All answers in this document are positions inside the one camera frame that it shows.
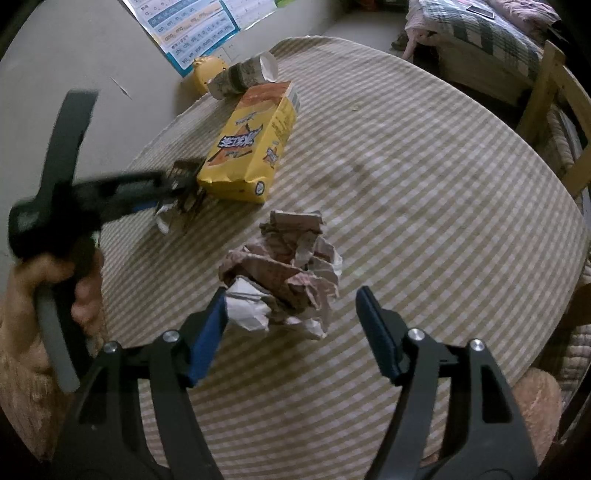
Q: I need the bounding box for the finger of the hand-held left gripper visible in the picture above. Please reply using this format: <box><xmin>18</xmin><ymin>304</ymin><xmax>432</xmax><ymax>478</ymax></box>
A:
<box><xmin>108</xmin><ymin>189</ymin><xmax>206</xmax><ymax>220</ymax></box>
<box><xmin>92</xmin><ymin>171</ymin><xmax>188</xmax><ymax>197</ymax></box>

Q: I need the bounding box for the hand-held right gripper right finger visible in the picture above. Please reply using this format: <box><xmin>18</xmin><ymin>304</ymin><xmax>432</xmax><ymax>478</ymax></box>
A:
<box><xmin>355</xmin><ymin>286</ymin><xmax>539</xmax><ymax>480</ymax></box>

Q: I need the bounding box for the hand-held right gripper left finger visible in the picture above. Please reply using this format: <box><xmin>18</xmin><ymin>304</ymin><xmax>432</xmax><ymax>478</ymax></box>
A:
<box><xmin>51</xmin><ymin>288</ymin><xmax>229</xmax><ymax>480</ymax></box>

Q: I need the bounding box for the small striped paper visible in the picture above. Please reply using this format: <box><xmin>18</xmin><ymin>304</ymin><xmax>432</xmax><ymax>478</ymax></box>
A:
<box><xmin>154</xmin><ymin>159</ymin><xmax>208</xmax><ymax>237</ymax></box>

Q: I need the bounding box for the pink brown paper ball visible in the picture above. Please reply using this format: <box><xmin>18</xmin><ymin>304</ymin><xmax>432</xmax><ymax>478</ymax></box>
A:
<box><xmin>218</xmin><ymin>210</ymin><xmax>345</xmax><ymax>341</ymax></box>

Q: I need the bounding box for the person's left forearm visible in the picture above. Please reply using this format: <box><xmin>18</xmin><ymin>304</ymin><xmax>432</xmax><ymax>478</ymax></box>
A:
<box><xmin>0</xmin><ymin>295</ymin><xmax>95</xmax><ymax>464</ymax></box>

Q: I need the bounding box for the person's left hand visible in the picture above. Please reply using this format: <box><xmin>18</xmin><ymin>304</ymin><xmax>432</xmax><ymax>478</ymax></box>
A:
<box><xmin>7</xmin><ymin>251</ymin><xmax>105</xmax><ymax>334</ymax></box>

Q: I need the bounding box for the yellow snack box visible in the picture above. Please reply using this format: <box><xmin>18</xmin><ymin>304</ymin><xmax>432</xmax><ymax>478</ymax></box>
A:
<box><xmin>196</xmin><ymin>80</ymin><xmax>302</xmax><ymax>205</ymax></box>

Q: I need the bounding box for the yellow duck toy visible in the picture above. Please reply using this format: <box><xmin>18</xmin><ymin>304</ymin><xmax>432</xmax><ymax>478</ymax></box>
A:
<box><xmin>191</xmin><ymin>56</ymin><xmax>230</xmax><ymax>96</ymax></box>

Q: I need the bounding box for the printed paper cup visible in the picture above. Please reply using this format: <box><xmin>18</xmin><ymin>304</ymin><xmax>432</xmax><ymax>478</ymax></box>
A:
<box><xmin>207</xmin><ymin>50</ymin><xmax>279</xmax><ymax>101</ymax></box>

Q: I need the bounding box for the pink plush cushion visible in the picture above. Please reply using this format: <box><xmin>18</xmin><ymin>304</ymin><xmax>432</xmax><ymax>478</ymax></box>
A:
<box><xmin>512</xmin><ymin>368</ymin><xmax>565</xmax><ymax>464</ymax></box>

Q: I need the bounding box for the wooden chair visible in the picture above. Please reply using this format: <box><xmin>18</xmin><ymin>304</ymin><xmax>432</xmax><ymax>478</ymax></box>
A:
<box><xmin>515</xmin><ymin>39</ymin><xmax>591</xmax><ymax>200</ymax></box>

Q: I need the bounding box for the bed with plaid cover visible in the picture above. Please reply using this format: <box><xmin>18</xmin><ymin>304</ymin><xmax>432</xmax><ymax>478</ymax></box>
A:
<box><xmin>403</xmin><ymin>0</ymin><xmax>561</xmax><ymax>108</ymax></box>

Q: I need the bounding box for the pink quilt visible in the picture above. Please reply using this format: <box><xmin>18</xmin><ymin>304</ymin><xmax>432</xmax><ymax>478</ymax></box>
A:
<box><xmin>488</xmin><ymin>0</ymin><xmax>561</xmax><ymax>34</ymax></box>

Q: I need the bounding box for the large blue wall chart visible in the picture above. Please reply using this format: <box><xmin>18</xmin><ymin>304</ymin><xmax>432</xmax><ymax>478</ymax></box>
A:
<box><xmin>121</xmin><ymin>0</ymin><xmax>242</xmax><ymax>80</ymax></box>

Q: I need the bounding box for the white wall chart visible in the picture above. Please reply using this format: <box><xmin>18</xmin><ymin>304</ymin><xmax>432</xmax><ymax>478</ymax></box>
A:
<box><xmin>222</xmin><ymin>0</ymin><xmax>278</xmax><ymax>20</ymax></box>

